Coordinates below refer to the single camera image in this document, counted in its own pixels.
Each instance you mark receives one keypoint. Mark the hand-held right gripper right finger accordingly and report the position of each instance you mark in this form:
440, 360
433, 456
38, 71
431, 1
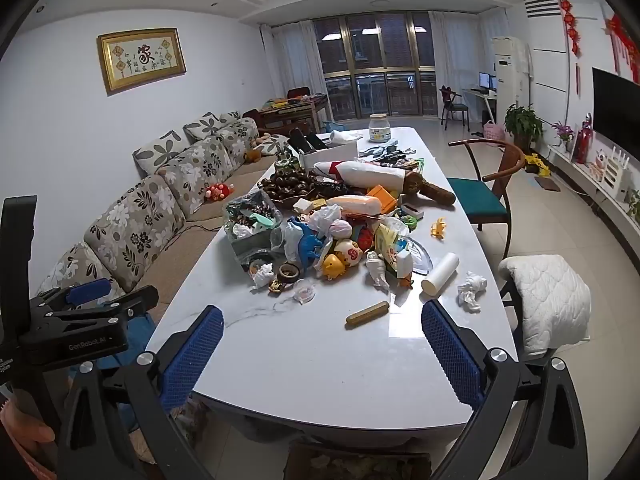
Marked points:
452, 355

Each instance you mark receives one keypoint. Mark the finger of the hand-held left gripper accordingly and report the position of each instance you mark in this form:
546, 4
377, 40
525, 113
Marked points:
90, 290
135, 302

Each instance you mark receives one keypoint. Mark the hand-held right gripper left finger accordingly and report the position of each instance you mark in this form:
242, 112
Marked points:
192, 355

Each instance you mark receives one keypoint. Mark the black tape roll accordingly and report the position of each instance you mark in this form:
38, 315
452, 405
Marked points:
281, 274

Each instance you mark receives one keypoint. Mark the blue dinosaur toy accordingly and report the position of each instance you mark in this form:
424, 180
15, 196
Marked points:
307, 245

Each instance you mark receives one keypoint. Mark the person's left hand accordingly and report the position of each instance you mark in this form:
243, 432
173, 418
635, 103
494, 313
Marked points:
25, 430

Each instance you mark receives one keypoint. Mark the blue cloth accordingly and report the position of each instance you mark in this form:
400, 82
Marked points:
137, 332

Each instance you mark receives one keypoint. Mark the tan fabric sofa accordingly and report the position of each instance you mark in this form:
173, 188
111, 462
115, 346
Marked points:
170, 265

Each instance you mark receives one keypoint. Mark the crumpled white tissue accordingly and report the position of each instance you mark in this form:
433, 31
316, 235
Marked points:
376, 270
260, 275
471, 292

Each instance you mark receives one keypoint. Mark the row of floral sofa cushions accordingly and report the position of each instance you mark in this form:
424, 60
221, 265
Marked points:
127, 227

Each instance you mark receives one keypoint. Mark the white paper roll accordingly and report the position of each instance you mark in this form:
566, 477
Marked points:
440, 272

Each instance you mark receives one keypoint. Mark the tan wooden stick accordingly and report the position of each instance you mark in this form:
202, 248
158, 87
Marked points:
367, 313

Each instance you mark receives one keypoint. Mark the small white carton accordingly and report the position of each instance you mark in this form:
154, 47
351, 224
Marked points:
403, 262

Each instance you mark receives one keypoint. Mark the small golden toy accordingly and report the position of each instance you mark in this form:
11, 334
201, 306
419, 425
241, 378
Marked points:
276, 286

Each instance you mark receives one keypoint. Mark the white quilted stool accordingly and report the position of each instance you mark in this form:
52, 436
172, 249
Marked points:
550, 300

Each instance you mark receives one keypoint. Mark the grey box of scraps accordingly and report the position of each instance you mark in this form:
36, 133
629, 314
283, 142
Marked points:
250, 245

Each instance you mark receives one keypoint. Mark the small yellow toy figure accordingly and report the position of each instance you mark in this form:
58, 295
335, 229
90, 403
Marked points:
438, 227

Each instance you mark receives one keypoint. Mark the clear plastic lid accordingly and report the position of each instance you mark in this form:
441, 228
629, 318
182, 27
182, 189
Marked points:
304, 291

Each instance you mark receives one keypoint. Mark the yellow snack packet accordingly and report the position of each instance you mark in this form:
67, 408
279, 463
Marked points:
385, 240

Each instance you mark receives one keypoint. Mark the red plush toy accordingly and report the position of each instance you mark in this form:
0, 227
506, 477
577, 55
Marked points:
218, 191

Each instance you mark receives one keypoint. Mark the green frog toy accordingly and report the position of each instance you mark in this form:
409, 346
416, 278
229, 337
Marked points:
410, 220

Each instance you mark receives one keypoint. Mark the orange fruit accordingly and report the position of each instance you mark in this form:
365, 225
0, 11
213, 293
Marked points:
334, 264

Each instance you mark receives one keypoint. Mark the orange box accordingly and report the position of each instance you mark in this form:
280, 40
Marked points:
382, 199

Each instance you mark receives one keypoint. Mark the white and pink packet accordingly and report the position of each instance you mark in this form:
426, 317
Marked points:
355, 205

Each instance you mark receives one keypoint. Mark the white plastic bag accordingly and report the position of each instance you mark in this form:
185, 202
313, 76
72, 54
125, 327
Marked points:
322, 217

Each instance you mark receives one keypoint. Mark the pile of brown chestnuts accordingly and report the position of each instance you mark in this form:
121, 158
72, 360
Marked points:
290, 185

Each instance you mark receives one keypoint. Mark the yellow toy vehicle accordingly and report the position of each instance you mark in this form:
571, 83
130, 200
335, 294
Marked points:
536, 162

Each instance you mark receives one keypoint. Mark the white television bench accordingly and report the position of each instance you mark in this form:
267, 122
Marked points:
600, 195

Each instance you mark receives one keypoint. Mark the pink plastic basket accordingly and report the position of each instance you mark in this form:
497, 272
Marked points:
494, 131

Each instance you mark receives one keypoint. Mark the white cardboard box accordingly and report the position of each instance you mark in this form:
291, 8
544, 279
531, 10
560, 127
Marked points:
337, 154

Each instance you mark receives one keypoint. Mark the white jar with lid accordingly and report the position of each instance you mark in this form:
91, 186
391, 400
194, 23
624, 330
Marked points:
380, 129

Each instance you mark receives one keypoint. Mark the gold framed calligraphy picture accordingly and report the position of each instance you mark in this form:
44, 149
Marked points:
142, 57

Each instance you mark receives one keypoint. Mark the large green potted plant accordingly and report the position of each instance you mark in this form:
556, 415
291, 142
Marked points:
522, 120

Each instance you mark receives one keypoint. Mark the white slotted rack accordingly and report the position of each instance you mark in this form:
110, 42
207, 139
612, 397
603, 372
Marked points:
617, 172

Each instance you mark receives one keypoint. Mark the dark chair with green seat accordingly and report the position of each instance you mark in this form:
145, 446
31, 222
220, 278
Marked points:
455, 106

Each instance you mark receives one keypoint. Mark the purple flower pot plant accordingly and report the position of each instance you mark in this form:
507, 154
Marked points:
564, 132

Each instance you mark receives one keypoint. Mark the red fire extinguisher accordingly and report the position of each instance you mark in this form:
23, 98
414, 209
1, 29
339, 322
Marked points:
582, 142

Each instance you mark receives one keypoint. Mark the dark wooden tea table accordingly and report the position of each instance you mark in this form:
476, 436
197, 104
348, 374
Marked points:
295, 110

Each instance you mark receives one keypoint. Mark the white computer desk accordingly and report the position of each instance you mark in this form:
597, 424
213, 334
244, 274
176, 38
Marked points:
477, 94

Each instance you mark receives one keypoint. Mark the white standing air conditioner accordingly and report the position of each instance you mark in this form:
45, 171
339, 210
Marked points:
505, 85

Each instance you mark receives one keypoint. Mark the computer monitor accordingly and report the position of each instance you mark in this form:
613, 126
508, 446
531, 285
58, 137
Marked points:
486, 81

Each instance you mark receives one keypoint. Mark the white sheer curtain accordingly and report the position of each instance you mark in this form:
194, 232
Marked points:
290, 60
457, 55

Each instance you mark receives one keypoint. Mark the black flat television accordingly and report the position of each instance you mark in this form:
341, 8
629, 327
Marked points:
617, 105

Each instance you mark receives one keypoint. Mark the large balcony window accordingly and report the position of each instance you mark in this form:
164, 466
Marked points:
370, 40

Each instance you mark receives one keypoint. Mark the large red knot decoration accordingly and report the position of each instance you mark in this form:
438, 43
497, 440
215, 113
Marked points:
622, 45

